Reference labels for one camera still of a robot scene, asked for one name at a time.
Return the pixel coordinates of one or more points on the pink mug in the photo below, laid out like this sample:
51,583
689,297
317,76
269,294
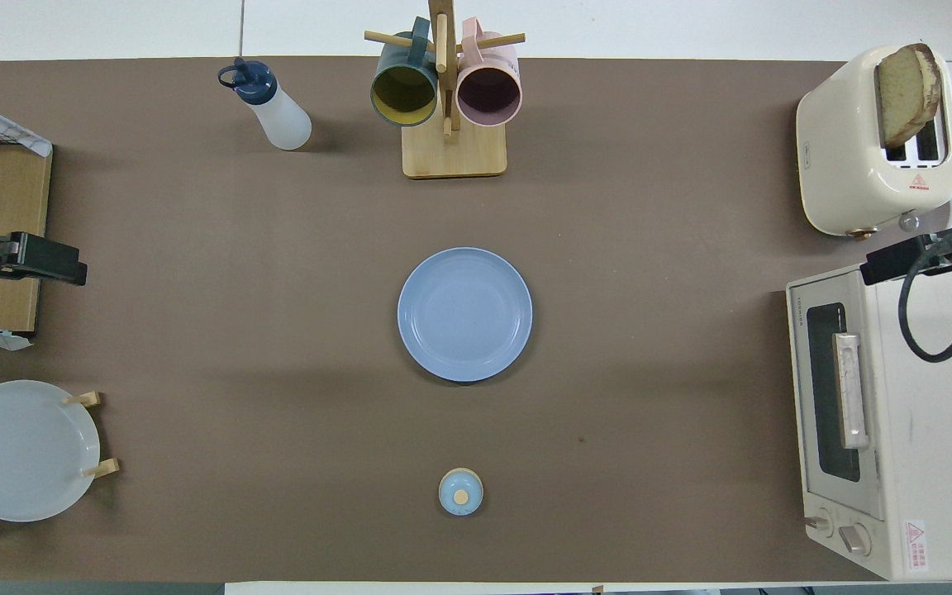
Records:
488,95

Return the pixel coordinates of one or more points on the pale grey plate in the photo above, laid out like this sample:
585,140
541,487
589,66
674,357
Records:
21,450

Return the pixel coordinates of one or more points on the blue round plate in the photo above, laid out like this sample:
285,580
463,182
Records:
464,318

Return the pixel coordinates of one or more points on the cream two-slot toaster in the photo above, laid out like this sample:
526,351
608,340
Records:
844,157

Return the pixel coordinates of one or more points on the white patterned shelf cloth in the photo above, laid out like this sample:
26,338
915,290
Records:
5,132

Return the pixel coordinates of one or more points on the wooden mug tree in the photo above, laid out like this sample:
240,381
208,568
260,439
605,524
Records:
453,153

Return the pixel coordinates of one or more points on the dark teal mug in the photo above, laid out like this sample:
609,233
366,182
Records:
403,95

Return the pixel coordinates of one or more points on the toasted bread slice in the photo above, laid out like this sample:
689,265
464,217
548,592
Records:
902,95

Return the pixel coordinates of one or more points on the wooden plate rack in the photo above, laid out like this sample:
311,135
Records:
100,468

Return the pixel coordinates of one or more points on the brown table mat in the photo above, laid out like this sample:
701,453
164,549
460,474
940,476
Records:
195,330

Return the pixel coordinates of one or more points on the white toaster oven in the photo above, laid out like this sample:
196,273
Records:
939,463

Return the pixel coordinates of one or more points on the squeeze bottle with blue cap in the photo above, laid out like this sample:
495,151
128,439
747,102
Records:
282,120

